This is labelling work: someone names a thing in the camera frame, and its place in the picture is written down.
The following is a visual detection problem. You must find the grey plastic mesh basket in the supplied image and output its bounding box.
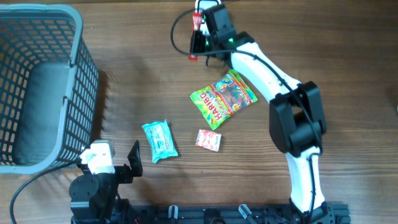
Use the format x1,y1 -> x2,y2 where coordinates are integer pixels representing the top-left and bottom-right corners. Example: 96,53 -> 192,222
1,4 -> 99,175

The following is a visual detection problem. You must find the white barcode scanner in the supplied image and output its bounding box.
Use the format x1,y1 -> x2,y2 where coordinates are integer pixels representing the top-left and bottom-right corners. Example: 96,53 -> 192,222
195,0 -> 222,12

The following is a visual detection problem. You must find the green Haribo gummy bag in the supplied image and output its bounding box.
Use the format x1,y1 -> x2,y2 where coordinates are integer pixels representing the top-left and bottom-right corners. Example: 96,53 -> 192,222
190,69 -> 258,130

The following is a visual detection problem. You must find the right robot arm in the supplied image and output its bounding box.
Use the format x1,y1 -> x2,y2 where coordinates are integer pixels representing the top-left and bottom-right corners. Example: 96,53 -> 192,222
188,1 -> 326,222

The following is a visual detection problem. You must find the red white snack packet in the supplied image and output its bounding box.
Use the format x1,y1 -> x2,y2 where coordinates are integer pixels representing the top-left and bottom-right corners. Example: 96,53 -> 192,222
195,129 -> 221,152

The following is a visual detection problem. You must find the black left camera cable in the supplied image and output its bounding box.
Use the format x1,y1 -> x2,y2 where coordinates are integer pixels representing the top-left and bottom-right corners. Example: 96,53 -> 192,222
9,155 -> 85,224

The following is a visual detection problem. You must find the black camera cable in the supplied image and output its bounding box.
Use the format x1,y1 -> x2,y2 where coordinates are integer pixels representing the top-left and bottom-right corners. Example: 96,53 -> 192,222
170,8 -> 318,218
9,155 -> 85,224

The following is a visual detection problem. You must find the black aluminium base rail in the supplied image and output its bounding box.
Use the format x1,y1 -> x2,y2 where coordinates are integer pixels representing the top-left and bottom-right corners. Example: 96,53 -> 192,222
71,202 -> 351,224

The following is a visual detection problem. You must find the teal tissue pack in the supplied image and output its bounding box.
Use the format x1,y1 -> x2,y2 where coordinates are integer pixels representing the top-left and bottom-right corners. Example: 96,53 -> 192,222
142,119 -> 178,164

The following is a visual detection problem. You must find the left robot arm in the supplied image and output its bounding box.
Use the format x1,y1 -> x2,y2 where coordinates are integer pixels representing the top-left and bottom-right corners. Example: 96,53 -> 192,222
69,140 -> 143,223

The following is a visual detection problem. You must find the red Nescafe coffee stick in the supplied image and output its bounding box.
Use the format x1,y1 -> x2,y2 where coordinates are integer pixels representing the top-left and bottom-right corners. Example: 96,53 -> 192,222
188,12 -> 202,61

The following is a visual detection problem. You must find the black right camera cable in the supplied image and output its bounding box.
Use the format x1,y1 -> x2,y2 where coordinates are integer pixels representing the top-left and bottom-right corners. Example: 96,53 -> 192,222
170,8 -> 318,218

